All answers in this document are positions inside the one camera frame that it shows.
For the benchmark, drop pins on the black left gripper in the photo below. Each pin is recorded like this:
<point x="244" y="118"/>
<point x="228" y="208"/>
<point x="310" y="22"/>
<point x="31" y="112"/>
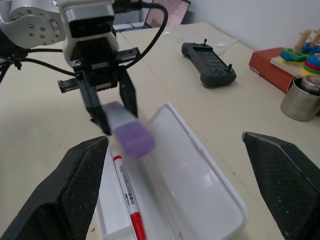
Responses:
<point x="100" y="67"/>

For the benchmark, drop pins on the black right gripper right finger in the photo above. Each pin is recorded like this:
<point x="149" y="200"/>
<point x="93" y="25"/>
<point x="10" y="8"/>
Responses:
<point x="290" y="180"/>

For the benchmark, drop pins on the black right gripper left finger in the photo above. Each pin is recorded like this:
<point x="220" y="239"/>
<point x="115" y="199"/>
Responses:
<point x="62" y="195"/>

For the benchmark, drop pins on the purple-capped marker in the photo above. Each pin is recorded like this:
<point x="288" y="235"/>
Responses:
<point x="135" y="140"/>

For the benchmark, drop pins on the red marker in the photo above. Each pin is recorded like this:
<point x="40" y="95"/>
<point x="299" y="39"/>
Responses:
<point x="127" y="187"/>

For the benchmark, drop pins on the white plastic pencil case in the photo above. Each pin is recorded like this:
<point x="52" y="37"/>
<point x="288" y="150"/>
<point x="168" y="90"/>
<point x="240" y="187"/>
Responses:
<point x="195" y="187"/>

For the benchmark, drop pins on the stainless steel cup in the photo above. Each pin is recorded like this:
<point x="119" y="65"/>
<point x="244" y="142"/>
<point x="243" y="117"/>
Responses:
<point x="300" y="105"/>

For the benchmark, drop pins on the black handheld controller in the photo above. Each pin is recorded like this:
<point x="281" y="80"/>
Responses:
<point x="210" y="65"/>

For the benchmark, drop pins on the open laptop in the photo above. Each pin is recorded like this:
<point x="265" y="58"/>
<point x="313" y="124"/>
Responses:
<point x="175" y="12"/>

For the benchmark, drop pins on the red cardboard box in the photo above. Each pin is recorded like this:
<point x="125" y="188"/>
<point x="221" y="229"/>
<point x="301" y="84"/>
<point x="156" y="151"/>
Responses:
<point x="265" y="65"/>

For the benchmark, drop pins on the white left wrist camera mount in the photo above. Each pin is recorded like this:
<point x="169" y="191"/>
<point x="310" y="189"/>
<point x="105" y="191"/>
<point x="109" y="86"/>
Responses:
<point x="87" y="10"/>

